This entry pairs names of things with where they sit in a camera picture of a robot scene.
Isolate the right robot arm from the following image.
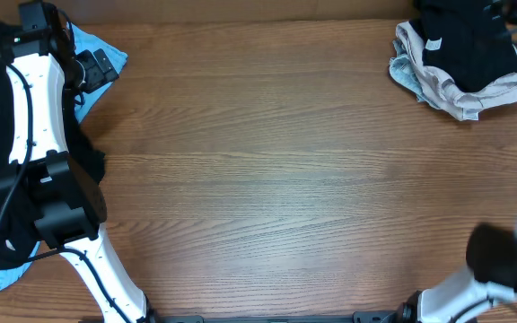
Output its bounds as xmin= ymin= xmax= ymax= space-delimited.
xmin=389 ymin=223 xmax=517 ymax=323

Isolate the black t-shirt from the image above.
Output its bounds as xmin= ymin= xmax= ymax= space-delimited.
xmin=411 ymin=0 xmax=517 ymax=92

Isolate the light blue shirt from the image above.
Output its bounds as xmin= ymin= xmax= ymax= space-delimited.
xmin=0 ymin=25 xmax=127 ymax=291

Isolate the white folded garment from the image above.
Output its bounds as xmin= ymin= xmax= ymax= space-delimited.
xmin=395 ymin=22 xmax=517 ymax=121

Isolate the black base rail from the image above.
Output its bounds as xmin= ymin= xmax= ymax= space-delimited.
xmin=143 ymin=310 xmax=416 ymax=323

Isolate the blue grey folded garment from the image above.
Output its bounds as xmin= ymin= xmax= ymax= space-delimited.
xmin=389 ymin=39 xmax=439 ymax=109

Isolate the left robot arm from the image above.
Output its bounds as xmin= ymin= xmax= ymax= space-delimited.
xmin=0 ymin=22 xmax=160 ymax=322

